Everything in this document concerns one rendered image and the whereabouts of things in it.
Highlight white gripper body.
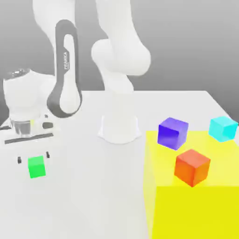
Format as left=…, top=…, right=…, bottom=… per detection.
left=3, top=132, right=56, bottom=153

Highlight small green cube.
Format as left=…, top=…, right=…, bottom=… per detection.
left=28, top=155, right=47, bottom=179

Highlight small purple cube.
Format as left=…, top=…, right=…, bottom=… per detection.
left=157, top=117, right=190, bottom=151

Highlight small orange cube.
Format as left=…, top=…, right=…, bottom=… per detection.
left=174, top=148, right=212, bottom=188

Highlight small cyan cube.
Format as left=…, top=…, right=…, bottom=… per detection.
left=208, top=115, right=239, bottom=143

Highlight large yellow box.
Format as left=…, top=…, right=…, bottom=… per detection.
left=144, top=130, right=239, bottom=239

